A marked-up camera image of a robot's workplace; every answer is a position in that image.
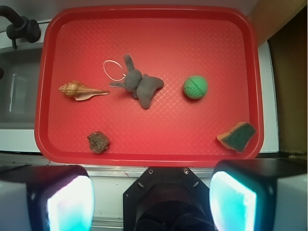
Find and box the red plastic tray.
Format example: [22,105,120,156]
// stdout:
[35,6,264,167]

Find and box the grey plush bunny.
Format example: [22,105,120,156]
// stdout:
[103,54,164,109]

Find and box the tan spiral seashell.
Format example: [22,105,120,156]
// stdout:
[58,80,110,101]

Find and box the stainless steel sink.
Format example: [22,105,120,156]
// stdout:
[0,47,42,129]

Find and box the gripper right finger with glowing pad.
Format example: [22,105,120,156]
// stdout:
[209,158,308,231]

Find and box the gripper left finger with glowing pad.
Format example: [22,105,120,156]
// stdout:
[0,165,95,231]

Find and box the brown rough rock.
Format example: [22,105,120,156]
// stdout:
[87,131,110,154]

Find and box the orange green sponge piece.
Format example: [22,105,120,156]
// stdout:
[217,122,256,153]

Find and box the green dimpled ball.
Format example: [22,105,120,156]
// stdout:
[183,75,208,100]

